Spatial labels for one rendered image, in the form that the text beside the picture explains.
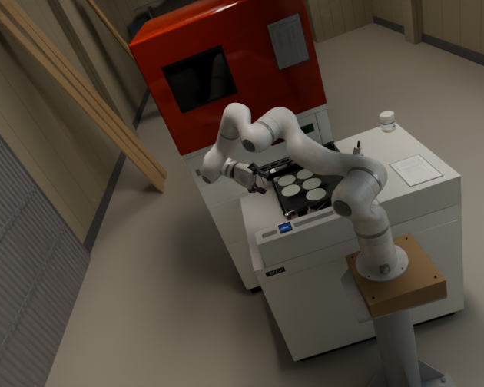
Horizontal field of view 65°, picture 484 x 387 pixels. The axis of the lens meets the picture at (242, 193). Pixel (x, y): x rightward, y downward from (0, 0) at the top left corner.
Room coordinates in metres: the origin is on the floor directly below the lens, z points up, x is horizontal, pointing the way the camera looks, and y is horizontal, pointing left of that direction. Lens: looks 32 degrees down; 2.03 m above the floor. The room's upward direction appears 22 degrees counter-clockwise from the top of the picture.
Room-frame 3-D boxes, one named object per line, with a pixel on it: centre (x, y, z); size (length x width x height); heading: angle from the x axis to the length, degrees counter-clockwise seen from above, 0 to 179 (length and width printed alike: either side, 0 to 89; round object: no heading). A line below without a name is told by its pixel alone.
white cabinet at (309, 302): (1.56, -0.42, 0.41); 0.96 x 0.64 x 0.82; 85
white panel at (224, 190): (1.91, -0.18, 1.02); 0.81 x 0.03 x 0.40; 85
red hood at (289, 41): (2.22, -0.21, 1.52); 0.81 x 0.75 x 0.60; 85
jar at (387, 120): (1.77, -0.87, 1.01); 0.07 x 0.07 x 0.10
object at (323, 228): (1.31, -0.25, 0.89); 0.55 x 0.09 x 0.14; 85
